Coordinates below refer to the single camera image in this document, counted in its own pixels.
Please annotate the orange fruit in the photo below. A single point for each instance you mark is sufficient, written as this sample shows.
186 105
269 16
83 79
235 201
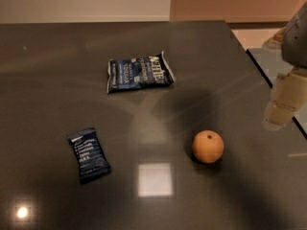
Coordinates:
208 146

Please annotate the dark blue rxbar wrapper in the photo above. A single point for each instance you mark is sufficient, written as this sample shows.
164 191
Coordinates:
89 153

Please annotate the blue kettle chips bag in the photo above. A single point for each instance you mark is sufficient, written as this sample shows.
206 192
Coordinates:
138 73

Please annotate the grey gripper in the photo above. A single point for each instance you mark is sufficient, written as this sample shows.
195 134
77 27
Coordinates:
295 43

